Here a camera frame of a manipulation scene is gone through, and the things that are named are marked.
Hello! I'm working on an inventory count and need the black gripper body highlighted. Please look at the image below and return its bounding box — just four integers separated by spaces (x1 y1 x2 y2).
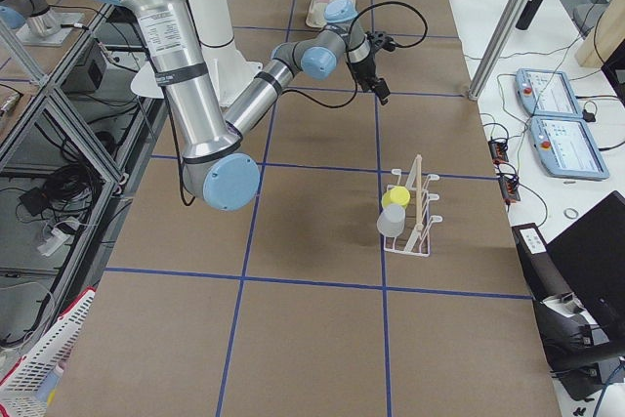
348 31 396 91

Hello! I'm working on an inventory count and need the yellow plastic cup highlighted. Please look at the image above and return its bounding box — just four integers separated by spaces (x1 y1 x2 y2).
381 186 411 208

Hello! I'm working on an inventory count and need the grey plastic cup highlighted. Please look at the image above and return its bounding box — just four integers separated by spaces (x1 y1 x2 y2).
376 203 405 238

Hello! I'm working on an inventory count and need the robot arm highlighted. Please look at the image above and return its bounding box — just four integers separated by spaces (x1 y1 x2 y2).
98 0 390 211

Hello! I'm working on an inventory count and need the cream plastic tray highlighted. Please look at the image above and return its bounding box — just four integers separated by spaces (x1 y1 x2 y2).
305 0 356 28

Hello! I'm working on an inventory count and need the upper teach pendant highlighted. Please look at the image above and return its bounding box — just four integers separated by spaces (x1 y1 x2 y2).
515 68 582 117

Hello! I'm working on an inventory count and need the teach pendant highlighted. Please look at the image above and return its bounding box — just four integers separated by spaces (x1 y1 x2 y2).
515 68 582 117
530 115 609 181

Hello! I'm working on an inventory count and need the black bottle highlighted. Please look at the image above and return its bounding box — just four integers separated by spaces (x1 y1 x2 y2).
515 0 544 30

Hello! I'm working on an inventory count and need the lower teach pendant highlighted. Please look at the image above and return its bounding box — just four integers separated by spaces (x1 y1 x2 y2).
530 115 609 181

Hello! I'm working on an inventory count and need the black laptop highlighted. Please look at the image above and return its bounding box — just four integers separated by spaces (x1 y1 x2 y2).
548 190 624 339

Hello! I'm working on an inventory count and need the white plastic basket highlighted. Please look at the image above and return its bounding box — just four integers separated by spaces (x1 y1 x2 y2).
1 287 96 416

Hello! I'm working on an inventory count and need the white wire cup rack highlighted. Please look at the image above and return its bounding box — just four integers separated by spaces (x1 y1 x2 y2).
379 154 443 257

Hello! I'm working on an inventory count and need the grey aluminium frame post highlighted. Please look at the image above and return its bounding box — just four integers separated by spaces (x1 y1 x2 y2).
467 0 527 101

